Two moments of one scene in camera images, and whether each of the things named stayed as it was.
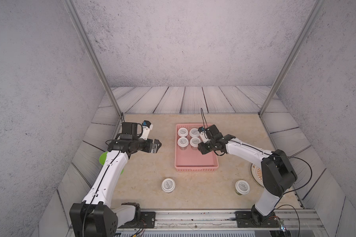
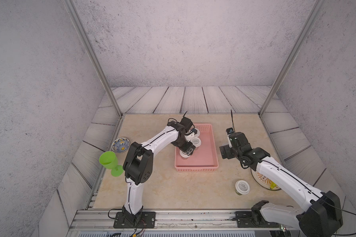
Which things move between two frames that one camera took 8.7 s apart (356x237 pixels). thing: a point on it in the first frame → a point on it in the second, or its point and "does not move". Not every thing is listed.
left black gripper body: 145,145 → 185,145
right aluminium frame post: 316,13 does not move
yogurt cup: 242,187 does not move
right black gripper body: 205,147 → 229,152
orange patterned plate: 257,174 does not move
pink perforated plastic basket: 189,160 does not move
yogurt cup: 194,132 does not move
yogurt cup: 168,185 → 184,154
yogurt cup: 194,142 does not move
